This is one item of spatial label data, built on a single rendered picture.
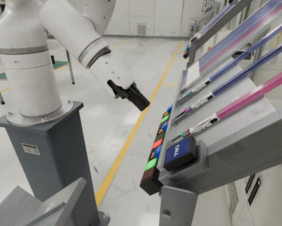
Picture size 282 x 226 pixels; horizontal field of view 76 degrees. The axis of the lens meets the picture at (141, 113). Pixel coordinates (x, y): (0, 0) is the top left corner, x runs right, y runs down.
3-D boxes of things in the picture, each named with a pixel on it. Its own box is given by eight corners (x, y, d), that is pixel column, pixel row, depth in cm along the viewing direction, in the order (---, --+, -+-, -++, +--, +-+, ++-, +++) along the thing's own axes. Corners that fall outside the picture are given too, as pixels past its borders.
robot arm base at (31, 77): (-10, 121, 52) (-41, 55, 43) (39, 96, 68) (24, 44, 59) (46, 131, 47) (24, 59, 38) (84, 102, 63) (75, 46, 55)
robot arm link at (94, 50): (90, 59, 52) (97, 67, 52) (72, 64, 44) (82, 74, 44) (107, 36, 48) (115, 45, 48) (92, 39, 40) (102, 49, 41)
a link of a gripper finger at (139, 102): (125, 93, 49) (142, 110, 50) (121, 97, 46) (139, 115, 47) (132, 85, 47) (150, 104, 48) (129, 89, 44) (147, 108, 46)
